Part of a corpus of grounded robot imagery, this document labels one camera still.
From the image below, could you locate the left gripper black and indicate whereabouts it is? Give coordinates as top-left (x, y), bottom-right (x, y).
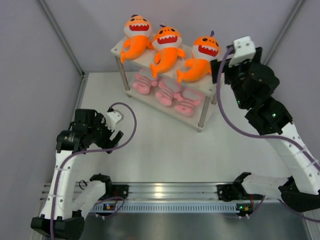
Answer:
top-left (87, 113), bottom-right (123, 154)

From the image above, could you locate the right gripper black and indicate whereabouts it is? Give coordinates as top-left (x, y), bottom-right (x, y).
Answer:
top-left (210, 47), bottom-right (262, 111)

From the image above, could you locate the large orange shark plush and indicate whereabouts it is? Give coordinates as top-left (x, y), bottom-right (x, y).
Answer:
top-left (176, 30), bottom-right (221, 83)

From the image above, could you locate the pink frog plush front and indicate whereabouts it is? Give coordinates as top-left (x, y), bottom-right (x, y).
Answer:
top-left (174, 88), bottom-right (204, 117)

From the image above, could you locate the pink striped plush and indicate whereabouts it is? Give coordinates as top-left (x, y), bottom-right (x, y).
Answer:
top-left (155, 78), bottom-right (182, 107)

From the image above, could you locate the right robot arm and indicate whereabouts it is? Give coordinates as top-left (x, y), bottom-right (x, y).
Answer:
top-left (209, 46), bottom-right (320, 213)

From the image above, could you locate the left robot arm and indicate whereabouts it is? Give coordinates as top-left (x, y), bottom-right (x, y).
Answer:
top-left (30, 108), bottom-right (123, 240)

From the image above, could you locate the white two-tier shelf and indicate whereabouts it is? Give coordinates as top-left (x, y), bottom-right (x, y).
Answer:
top-left (110, 36), bottom-right (219, 132)

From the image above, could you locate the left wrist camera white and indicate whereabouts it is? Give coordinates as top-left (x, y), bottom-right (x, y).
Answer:
top-left (105, 110), bottom-right (124, 131)

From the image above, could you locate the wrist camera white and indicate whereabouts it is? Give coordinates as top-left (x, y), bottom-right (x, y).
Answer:
top-left (105, 110), bottom-right (124, 131)
top-left (226, 36), bottom-right (256, 68)

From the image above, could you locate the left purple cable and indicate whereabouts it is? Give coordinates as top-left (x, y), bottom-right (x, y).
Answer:
top-left (49, 101), bottom-right (138, 240)

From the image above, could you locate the purple cable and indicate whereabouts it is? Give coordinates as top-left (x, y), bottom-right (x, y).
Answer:
top-left (216, 47), bottom-right (320, 223)
top-left (49, 101), bottom-right (138, 240)

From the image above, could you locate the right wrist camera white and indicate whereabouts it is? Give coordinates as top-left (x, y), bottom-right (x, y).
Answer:
top-left (226, 36), bottom-right (256, 68)

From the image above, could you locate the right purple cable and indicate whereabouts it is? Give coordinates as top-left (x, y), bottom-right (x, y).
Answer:
top-left (216, 47), bottom-right (320, 223)

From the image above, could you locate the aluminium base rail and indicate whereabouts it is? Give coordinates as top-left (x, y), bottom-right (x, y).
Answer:
top-left (39, 180), bottom-right (250, 203)

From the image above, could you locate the perforated cable duct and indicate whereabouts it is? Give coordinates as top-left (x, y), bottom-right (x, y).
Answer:
top-left (90, 202), bottom-right (251, 214)

